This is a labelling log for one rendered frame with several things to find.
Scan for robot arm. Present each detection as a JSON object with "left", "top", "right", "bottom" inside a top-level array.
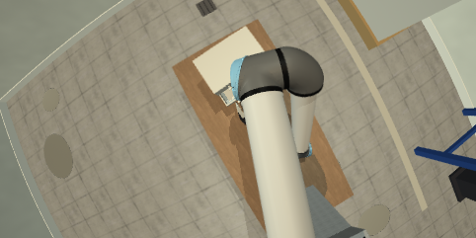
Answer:
[{"left": 230, "top": 46, "right": 324, "bottom": 238}]

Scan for grey chest of drawers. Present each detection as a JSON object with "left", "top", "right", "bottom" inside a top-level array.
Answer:
[{"left": 193, "top": 26, "right": 264, "bottom": 97}]

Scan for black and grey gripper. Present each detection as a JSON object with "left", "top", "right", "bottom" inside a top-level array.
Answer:
[{"left": 235, "top": 102, "right": 246, "bottom": 124}]

